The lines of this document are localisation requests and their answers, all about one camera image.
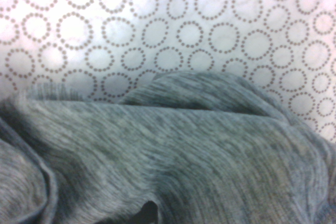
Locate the white circle-patterned bedspread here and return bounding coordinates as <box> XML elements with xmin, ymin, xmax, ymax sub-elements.
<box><xmin>0</xmin><ymin>0</ymin><xmax>336</xmax><ymax>143</ymax></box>

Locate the grey heather garment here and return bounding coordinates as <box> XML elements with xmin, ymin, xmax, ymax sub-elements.
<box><xmin>0</xmin><ymin>71</ymin><xmax>336</xmax><ymax>224</ymax></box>

